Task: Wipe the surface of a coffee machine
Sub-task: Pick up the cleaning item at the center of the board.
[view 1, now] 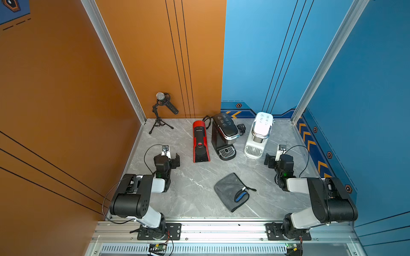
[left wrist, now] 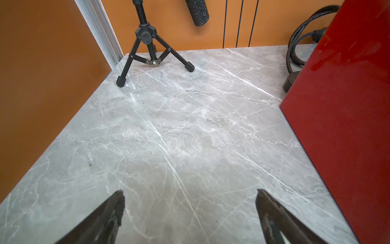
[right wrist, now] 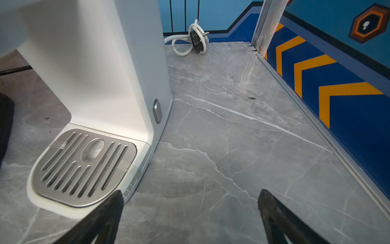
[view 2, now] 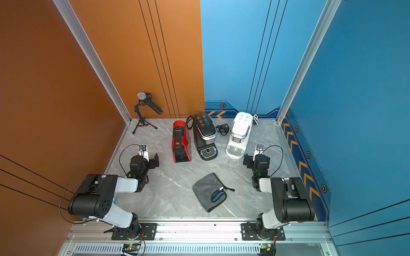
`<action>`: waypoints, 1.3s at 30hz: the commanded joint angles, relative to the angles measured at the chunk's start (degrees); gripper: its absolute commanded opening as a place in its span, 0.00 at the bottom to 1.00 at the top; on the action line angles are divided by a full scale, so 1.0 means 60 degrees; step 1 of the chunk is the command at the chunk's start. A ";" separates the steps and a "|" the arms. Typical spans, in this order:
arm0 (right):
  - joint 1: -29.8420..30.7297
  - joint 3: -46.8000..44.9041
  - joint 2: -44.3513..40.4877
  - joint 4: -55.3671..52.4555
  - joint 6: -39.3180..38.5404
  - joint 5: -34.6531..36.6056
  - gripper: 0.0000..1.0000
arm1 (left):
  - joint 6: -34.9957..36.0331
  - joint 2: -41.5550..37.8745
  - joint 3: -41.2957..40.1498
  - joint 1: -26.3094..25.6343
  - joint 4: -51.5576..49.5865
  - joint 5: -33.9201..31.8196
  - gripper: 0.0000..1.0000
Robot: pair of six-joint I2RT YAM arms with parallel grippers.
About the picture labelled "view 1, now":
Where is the white coffee machine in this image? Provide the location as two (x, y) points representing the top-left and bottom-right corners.
(244, 112), (274, 160)

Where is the grey microfibre cloth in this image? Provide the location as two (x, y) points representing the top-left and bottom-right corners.
(214, 173), (257, 212)

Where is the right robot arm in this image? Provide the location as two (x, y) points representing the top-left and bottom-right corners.
(264, 154), (358, 240)

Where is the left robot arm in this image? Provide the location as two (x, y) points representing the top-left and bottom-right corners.
(110, 154), (180, 240)

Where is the red capsule coffee machine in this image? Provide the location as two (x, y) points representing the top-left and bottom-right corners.
(193, 121), (210, 163)

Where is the black coffee machine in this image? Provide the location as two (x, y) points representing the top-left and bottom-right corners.
(211, 113), (240, 161)

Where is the microphone on black tripod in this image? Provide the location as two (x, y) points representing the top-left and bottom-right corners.
(148, 92), (179, 135)

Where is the left circuit board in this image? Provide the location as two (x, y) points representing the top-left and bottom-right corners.
(147, 243), (168, 256)

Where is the circuit board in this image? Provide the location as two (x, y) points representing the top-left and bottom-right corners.
(285, 244), (303, 256)
(147, 243), (168, 256)

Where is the right circuit board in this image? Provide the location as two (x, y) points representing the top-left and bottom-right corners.
(285, 244), (303, 256)

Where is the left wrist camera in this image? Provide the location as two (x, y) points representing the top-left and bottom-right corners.
(161, 145), (171, 159)

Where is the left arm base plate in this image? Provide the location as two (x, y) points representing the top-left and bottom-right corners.
(137, 223), (182, 241)

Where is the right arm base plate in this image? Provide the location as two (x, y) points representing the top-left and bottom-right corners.
(265, 222), (312, 242)

